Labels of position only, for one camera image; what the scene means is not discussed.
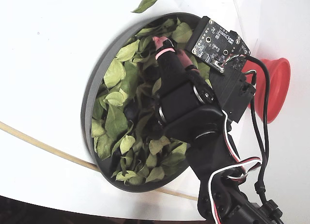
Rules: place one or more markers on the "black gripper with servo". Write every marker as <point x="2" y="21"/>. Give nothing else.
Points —
<point x="175" y="88"/>

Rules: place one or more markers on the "pile of green leaves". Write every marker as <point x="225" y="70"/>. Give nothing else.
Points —
<point x="113" y="73"/>

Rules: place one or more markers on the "dark blueberry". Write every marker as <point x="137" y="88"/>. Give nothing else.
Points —
<point x="130" y="112"/>

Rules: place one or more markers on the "dark grey round bowl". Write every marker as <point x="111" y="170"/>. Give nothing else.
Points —
<point x="101" y="64"/>

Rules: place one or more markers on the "large loose green leaf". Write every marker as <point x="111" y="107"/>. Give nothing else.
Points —
<point x="145" y="4"/>

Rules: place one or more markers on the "red collapsible silicone cup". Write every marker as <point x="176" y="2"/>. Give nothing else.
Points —
<point x="278" y="88"/>

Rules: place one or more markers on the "long thin wooden stick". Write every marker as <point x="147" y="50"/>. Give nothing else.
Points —
<point x="48" y="148"/>

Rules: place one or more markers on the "wrist camera board on mount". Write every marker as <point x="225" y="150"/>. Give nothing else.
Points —
<point x="218" y="44"/>

